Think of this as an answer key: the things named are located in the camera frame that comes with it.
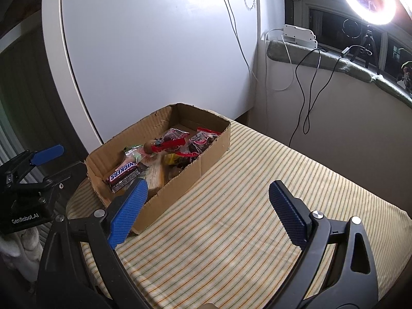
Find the black cable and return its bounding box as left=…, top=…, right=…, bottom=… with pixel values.
left=288, top=49, right=323, bottom=149
left=303, top=53, right=345, bottom=134

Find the clear wafer packet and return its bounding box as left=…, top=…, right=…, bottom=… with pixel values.
left=143, top=164, right=168, bottom=191

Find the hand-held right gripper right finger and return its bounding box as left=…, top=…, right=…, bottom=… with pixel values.
left=269, top=180, right=380, bottom=309

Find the striped yellow cloth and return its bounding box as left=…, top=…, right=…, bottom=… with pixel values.
left=66, top=109, right=412, bottom=309

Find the window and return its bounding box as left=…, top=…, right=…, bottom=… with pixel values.
left=283, top=0, right=412, bottom=84

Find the small green packet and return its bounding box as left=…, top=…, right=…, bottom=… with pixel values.
left=124, top=145, right=144, bottom=163

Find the chocolate bar with white lettering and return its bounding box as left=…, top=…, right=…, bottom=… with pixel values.
left=105, top=160, right=149, bottom=194

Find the white panel board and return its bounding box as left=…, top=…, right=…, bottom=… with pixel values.
left=42, top=0, right=262, bottom=145

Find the white power strip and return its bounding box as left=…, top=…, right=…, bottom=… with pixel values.
left=281, top=24, right=319, bottom=48

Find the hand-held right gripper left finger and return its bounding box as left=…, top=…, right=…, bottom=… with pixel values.
left=36, top=178, right=152, bottom=309

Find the black tripod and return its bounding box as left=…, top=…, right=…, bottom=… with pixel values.
left=349, top=27, right=382, bottom=75

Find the cardboard box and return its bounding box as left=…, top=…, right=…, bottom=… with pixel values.
left=85, top=103, right=232, bottom=235

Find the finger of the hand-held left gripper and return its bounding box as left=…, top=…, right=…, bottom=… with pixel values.
left=18, top=160, right=88, bottom=190
left=0, top=145, right=65, bottom=188

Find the grey sill cushion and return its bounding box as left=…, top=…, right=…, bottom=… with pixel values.
left=267, top=39, right=412, bottom=107

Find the white cable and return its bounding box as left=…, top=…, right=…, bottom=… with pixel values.
left=216, top=0, right=259, bottom=81

